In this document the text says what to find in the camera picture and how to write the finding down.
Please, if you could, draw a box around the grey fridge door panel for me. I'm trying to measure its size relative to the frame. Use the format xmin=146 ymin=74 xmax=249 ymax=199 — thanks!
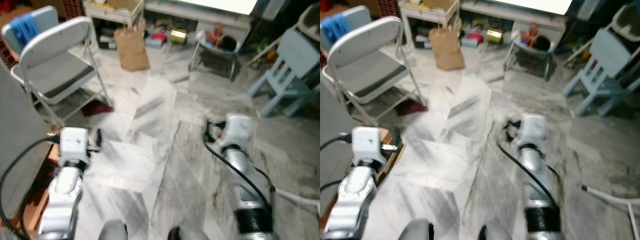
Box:
xmin=320 ymin=75 xmax=357 ymax=201
xmin=0 ymin=62 xmax=53 ymax=221

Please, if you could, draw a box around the dark red cloth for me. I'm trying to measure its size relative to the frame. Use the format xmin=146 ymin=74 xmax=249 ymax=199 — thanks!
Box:
xmin=395 ymin=98 xmax=429 ymax=117
xmin=81 ymin=101 xmax=115 ymax=117

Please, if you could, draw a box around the grey metal folding chair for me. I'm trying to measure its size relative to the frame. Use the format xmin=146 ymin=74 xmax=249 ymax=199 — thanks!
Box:
xmin=322 ymin=16 xmax=427 ymax=127
xmin=10 ymin=16 xmax=114 ymax=127

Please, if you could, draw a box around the doll with dark hair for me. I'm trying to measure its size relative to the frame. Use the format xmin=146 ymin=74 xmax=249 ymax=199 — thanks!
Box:
xmin=209 ymin=22 xmax=239 ymax=52
xmin=523 ymin=22 xmax=552 ymax=52

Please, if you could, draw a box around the grey left robot leg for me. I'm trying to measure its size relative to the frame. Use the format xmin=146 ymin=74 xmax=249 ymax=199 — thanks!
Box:
xmin=397 ymin=218 xmax=434 ymax=240
xmin=97 ymin=219 xmax=129 ymax=240

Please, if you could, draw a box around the grey robot leg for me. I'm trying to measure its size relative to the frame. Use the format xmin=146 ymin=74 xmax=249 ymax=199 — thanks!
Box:
xmin=97 ymin=219 xmax=129 ymax=240
xmin=477 ymin=224 xmax=522 ymax=240
xmin=397 ymin=218 xmax=434 ymax=240
xmin=167 ymin=225 xmax=213 ymax=240

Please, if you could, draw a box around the gold tin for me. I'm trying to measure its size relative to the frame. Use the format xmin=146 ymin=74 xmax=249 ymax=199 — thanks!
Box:
xmin=484 ymin=28 xmax=504 ymax=45
xmin=169 ymin=28 xmax=189 ymax=45

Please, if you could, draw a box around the brown paper bag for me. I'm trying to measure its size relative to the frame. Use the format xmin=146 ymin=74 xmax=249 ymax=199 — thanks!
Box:
xmin=428 ymin=24 xmax=467 ymax=72
xmin=113 ymin=24 xmax=151 ymax=73

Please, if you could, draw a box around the light blue child chair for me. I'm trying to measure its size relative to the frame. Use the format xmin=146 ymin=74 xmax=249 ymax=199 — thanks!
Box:
xmin=561 ymin=27 xmax=640 ymax=119
xmin=247 ymin=27 xmax=321 ymax=119

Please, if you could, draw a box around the white floor pipe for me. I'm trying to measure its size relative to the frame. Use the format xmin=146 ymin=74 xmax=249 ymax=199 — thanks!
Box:
xmin=581 ymin=184 xmax=640 ymax=227
xmin=273 ymin=187 xmax=321 ymax=209

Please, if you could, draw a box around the grey right robot leg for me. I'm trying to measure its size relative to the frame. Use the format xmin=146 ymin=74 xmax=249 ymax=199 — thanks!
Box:
xmin=167 ymin=225 xmax=213 ymax=240
xmin=477 ymin=224 xmax=522 ymax=240

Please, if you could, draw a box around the long white low desk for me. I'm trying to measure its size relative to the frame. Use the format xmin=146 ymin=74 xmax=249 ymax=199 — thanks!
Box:
xmin=459 ymin=0 xmax=576 ymax=47
xmin=144 ymin=0 xmax=262 ymax=47

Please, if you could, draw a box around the blue cloth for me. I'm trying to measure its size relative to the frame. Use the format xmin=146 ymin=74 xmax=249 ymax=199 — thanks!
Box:
xmin=321 ymin=13 xmax=352 ymax=46
xmin=9 ymin=13 xmax=39 ymax=47

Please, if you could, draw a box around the pale blue folding chair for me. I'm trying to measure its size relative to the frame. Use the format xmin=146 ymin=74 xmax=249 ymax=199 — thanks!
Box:
xmin=320 ymin=5 xmax=374 ymax=50
xmin=1 ymin=5 xmax=60 ymax=51

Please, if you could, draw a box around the small white shelf table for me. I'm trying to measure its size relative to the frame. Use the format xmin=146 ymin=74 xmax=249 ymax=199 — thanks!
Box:
xmin=82 ymin=0 xmax=146 ymax=32
xmin=397 ymin=0 xmax=461 ymax=32

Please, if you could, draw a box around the grey high chair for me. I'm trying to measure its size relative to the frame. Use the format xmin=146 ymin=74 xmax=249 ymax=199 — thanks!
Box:
xmin=294 ymin=2 xmax=321 ymax=44
xmin=607 ymin=2 xmax=640 ymax=45

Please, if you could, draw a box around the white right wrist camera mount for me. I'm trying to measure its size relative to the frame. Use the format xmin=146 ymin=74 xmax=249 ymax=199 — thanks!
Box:
xmin=519 ymin=113 xmax=547 ymax=149
xmin=224 ymin=113 xmax=254 ymax=150

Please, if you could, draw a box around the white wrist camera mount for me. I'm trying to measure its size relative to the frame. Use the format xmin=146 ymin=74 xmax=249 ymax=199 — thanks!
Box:
xmin=519 ymin=113 xmax=547 ymax=149
xmin=58 ymin=127 xmax=91 ymax=168
xmin=224 ymin=113 xmax=254 ymax=150
xmin=351 ymin=126 xmax=387 ymax=168

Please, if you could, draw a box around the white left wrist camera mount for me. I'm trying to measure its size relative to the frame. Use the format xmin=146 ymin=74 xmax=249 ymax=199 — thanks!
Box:
xmin=351 ymin=126 xmax=387 ymax=168
xmin=58 ymin=127 xmax=91 ymax=168

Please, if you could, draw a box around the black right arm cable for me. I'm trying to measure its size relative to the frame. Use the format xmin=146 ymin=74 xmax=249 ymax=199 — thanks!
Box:
xmin=496 ymin=141 xmax=562 ymax=211
xmin=203 ymin=141 xmax=277 ymax=213

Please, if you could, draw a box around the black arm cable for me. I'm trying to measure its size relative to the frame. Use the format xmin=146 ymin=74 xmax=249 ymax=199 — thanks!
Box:
xmin=496 ymin=141 xmax=562 ymax=211
xmin=203 ymin=141 xmax=277 ymax=213
xmin=320 ymin=132 xmax=354 ymax=193
xmin=0 ymin=136 xmax=57 ymax=237

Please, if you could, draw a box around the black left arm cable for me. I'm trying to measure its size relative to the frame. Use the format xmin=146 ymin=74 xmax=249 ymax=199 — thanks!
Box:
xmin=320 ymin=132 xmax=354 ymax=193
xmin=0 ymin=136 xmax=57 ymax=237

